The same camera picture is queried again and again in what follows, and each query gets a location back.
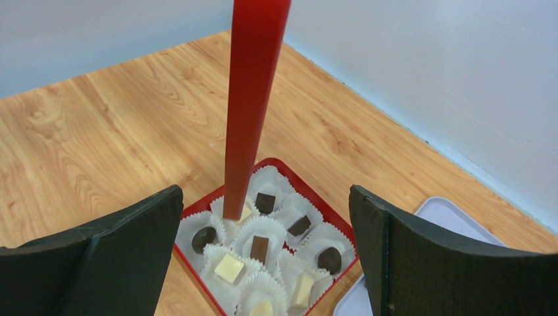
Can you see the red box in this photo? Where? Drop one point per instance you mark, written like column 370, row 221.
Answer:
column 330, row 215

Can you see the dark ridged chocolate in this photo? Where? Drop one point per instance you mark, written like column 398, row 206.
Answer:
column 265, row 203

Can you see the red box lid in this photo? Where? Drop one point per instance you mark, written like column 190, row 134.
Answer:
column 256, row 38

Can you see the dark heart chocolate lower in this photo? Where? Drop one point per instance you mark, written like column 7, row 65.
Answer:
column 330, row 259

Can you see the dark chocolate top centre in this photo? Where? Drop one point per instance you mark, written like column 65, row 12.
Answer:
column 300, row 227

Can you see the lavender plastic tray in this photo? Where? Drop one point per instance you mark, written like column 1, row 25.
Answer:
column 437, row 210

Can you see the brown milk chocolate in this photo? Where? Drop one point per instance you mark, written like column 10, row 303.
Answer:
column 259, row 249

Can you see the white bar chocolate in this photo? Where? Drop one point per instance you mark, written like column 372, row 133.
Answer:
column 245, row 214

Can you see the white cube chocolate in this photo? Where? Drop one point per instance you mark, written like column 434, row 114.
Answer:
column 229, row 268

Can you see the white paper liner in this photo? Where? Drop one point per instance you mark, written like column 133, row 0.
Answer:
column 287, row 257

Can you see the white square chocolate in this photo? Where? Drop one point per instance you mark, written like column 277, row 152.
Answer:
column 302, row 292

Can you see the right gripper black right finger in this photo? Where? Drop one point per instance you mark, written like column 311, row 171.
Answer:
column 415, row 267

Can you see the white oval chocolate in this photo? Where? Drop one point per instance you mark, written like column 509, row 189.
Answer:
column 262, row 308

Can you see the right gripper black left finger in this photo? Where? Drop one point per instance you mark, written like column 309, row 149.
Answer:
column 113, row 265

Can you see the dark round chocolate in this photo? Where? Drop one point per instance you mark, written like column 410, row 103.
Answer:
column 202, row 237

